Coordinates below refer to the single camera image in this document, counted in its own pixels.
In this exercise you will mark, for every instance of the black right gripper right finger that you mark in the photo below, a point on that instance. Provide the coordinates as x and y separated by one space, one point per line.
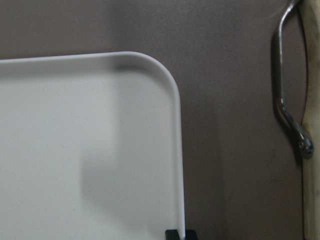
190 234

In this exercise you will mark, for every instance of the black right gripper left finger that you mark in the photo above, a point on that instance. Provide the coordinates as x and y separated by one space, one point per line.
172 235

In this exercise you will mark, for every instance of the cream rabbit serving tray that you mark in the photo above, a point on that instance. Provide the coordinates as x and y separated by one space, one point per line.
90 149

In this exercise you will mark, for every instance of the bamboo cutting board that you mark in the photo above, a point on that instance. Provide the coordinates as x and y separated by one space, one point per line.
307 133

